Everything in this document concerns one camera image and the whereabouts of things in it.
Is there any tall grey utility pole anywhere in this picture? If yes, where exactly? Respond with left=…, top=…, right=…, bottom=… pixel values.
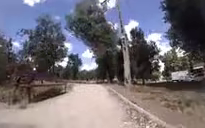
left=115, top=0, right=132, bottom=86

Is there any row of trees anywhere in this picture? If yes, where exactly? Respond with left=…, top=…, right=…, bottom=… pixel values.
left=0, top=0, right=164, bottom=86

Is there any pale dirt path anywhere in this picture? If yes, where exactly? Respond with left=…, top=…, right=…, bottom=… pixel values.
left=0, top=82, right=148, bottom=128

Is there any pale stone kerb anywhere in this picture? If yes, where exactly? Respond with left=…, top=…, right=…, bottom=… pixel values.
left=107, top=86, right=173, bottom=128

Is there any brown bare ground strip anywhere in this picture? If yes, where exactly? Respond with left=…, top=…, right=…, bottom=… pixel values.
left=104, top=83, right=205, bottom=128

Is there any white vehicle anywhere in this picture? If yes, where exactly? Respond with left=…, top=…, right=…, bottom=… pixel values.
left=170, top=65, right=205, bottom=83

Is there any large dark tree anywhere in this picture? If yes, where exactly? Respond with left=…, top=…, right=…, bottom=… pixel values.
left=159, top=0, right=205, bottom=68

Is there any dry grass verge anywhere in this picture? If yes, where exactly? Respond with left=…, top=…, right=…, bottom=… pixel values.
left=0, top=83, right=28, bottom=110

